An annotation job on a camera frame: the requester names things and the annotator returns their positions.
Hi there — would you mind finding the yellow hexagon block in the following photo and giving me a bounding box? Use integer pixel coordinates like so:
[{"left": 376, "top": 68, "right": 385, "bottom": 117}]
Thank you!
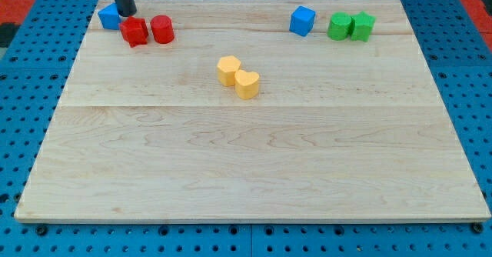
[{"left": 216, "top": 55, "right": 241, "bottom": 87}]

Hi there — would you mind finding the green cylinder block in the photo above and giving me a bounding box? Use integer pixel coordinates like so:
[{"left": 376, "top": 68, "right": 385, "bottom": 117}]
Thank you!
[{"left": 327, "top": 12, "right": 352, "bottom": 41}]

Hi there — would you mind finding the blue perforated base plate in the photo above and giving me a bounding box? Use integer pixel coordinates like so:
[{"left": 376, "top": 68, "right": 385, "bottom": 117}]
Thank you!
[{"left": 1, "top": 0, "right": 491, "bottom": 256}]

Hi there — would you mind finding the right blue cube block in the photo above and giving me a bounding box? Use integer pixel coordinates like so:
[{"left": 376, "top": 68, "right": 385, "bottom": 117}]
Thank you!
[{"left": 289, "top": 6, "right": 316, "bottom": 36}]

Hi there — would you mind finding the light wooden board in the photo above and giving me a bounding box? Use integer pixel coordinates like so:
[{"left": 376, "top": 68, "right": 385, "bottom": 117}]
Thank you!
[{"left": 15, "top": 0, "right": 490, "bottom": 224}]

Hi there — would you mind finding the red star block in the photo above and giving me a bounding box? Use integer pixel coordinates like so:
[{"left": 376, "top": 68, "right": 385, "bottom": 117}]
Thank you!
[{"left": 119, "top": 16, "right": 148, "bottom": 48}]

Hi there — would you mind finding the red cylinder block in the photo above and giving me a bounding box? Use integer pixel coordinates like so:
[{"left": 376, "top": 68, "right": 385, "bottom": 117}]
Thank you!
[{"left": 151, "top": 15, "right": 175, "bottom": 44}]

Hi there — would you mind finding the left blue block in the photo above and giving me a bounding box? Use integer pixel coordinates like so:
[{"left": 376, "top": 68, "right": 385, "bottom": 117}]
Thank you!
[{"left": 98, "top": 3, "right": 121, "bottom": 30}]

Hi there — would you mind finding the green star block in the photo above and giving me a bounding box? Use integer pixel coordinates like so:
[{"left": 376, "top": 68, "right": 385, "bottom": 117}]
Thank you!
[{"left": 350, "top": 12, "right": 376, "bottom": 42}]

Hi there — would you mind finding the yellow heart block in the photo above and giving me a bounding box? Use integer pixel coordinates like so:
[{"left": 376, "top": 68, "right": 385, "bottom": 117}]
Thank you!
[{"left": 234, "top": 69, "right": 260, "bottom": 99}]

